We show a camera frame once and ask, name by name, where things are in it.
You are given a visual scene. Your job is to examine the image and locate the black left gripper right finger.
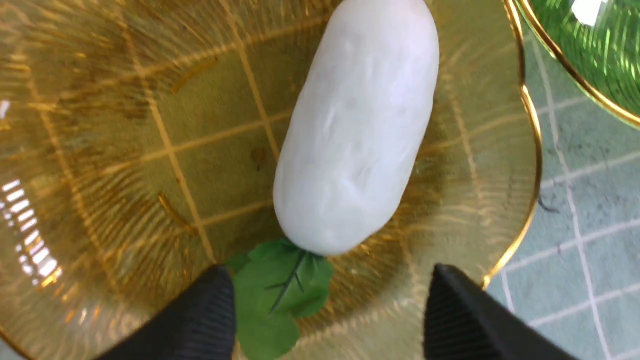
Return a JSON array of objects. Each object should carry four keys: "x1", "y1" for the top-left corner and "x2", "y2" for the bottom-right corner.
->
[{"x1": 423, "y1": 263, "x2": 573, "y2": 360}]

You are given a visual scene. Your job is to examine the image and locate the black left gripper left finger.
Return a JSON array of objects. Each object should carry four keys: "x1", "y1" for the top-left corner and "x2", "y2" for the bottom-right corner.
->
[{"x1": 98, "y1": 265, "x2": 237, "y2": 360}]

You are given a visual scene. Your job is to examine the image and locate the white radish with green leaves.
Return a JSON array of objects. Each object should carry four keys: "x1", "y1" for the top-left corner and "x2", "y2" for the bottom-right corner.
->
[{"x1": 226, "y1": 0, "x2": 440, "y2": 360}]

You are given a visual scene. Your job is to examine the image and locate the green checkered tablecloth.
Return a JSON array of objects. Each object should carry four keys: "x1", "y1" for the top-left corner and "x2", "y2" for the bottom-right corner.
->
[{"x1": 487, "y1": 29, "x2": 640, "y2": 360}]

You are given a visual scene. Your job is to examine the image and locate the amber glass plate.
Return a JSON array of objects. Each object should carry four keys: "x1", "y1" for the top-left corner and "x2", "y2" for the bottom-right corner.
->
[{"x1": 0, "y1": 0, "x2": 543, "y2": 360}]

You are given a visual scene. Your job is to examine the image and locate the green glass plate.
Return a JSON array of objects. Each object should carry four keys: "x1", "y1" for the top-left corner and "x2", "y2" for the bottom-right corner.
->
[{"x1": 516, "y1": 0, "x2": 640, "y2": 128}]

